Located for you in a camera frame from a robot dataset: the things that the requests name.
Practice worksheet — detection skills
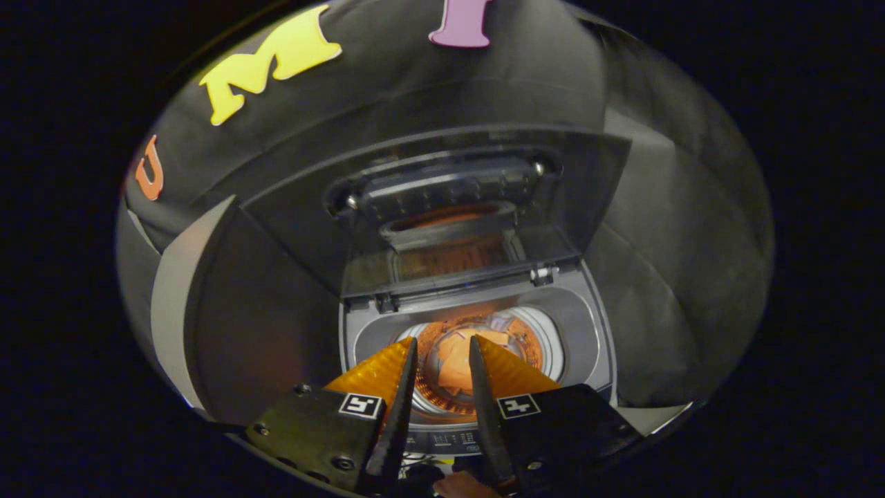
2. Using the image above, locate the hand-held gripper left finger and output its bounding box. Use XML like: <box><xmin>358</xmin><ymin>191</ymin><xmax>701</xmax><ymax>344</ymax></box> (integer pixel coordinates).
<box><xmin>245</xmin><ymin>337</ymin><xmax>419</xmax><ymax>495</ymax></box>

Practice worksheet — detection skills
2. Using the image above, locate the dark washing machine lid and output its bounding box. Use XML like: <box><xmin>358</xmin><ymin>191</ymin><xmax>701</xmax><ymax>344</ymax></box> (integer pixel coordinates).
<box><xmin>239</xmin><ymin>124</ymin><xmax>633</xmax><ymax>313</ymax></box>

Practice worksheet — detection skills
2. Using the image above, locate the black backdrop cloth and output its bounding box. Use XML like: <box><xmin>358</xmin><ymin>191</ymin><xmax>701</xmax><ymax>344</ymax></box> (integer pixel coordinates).
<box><xmin>116</xmin><ymin>0</ymin><xmax>775</xmax><ymax>416</ymax></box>

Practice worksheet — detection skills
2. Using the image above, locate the grey cabinet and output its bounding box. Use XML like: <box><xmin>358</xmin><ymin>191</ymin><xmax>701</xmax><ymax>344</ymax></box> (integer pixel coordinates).
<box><xmin>151</xmin><ymin>196</ymin><xmax>344</xmax><ymax>424</ymax></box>

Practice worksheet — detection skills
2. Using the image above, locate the yellow polo shirt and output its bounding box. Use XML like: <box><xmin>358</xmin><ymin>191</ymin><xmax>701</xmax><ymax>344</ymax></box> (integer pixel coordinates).
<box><xmin>418</xmin><ymin>315</ymin><xmax>543</xmax><ymax>416</ymax></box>

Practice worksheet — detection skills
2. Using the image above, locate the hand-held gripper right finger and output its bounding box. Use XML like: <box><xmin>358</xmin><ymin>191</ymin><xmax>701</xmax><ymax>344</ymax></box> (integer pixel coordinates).
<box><xmin>469</xmin><ymin>335</ymin><xmax>644</xmax><ymax>488</ymax></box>

